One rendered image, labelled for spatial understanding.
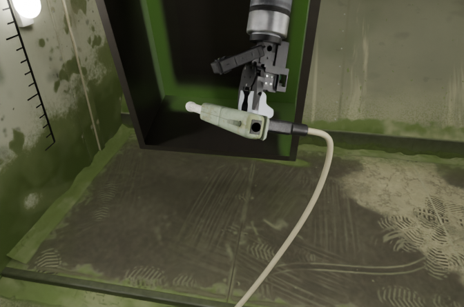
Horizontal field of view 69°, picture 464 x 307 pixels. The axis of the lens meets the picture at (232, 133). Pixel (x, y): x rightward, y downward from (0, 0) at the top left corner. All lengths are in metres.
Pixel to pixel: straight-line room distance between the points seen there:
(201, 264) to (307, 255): 0.43
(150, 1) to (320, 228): 1.19
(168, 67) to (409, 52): 1.41
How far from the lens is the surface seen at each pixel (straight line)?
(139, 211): 1.70
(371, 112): 2.14
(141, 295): 1.42
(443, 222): 1.87
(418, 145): 2.23
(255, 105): 0.72
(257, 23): 0.74
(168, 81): 1.55
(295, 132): 0.80
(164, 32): 1.43
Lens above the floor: 1.20
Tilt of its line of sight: 32 degrees down
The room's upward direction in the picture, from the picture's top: straight up
